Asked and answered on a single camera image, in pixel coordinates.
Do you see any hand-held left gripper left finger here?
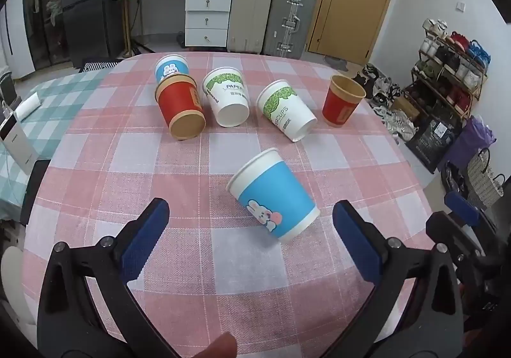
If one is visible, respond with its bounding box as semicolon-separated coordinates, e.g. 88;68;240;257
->
38;197;181;358

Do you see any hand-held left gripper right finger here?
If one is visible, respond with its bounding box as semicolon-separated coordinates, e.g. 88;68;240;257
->
318;199;466;358

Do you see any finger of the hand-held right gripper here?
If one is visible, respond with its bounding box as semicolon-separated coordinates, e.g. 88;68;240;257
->
425;191;486;263

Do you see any blue rabbit paper cup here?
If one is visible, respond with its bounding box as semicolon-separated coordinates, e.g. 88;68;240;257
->
226;147;321;244
154;55;190;84

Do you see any red paper cup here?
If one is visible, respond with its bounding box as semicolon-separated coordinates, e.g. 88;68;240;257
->
155;74;207;141
322;75;367;128

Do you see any white green-leaf paper cup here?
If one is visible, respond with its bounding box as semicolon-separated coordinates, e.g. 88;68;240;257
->
256;79;318;143
202;67;251;128

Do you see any person's left hand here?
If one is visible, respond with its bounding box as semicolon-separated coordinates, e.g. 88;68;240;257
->
187;331;239;358

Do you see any woven checked handbag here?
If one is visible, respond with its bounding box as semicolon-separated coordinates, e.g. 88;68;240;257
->
466;147;507;210

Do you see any purple bag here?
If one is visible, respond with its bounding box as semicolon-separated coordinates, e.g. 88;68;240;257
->
442;115;497;179

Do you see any black plastic bag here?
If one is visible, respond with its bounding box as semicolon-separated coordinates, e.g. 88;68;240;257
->
406;114;464;175

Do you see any pink checked tablecloth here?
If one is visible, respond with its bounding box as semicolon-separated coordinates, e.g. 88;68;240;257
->
22;51;438;358

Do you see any cardboard box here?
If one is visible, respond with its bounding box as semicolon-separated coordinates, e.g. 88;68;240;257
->
389;95;422;121

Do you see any pile of shoes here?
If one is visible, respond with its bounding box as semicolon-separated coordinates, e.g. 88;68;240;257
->
351;63;418;144

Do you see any shoe rack with shoes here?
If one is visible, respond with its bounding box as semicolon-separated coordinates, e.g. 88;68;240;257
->
409;18;492;119

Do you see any white box-shaped device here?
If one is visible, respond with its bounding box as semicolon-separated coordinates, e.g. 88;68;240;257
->
0;108;36;175

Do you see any green checked cloth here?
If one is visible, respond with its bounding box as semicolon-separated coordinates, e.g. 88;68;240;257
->
0;66;116;219

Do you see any white paper roll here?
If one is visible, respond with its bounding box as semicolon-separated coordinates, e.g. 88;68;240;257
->
15;91;41;121

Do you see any grey door mat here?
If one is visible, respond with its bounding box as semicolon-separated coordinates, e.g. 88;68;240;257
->
323;55;352;72

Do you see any black white striped mat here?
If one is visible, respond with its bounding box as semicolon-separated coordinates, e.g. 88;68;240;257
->
80;58;122;73

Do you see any silver suitcase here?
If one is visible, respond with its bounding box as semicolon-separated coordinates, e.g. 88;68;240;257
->
263;0;318;60

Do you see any white drawer cabinet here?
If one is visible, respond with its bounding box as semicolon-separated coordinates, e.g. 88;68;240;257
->
184;0;233;49

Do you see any wooden door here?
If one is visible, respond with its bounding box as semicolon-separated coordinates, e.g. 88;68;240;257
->
305;0;404;67

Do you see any beige suitcase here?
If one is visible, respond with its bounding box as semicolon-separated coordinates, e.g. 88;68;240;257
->
227;0;275;55

